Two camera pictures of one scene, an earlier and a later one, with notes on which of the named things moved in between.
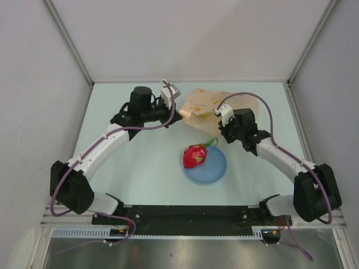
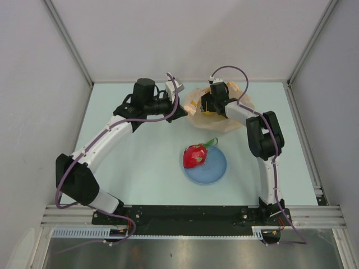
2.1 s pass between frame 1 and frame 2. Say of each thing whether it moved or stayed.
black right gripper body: moved
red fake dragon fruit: stayed
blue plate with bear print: stayed
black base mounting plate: stayed
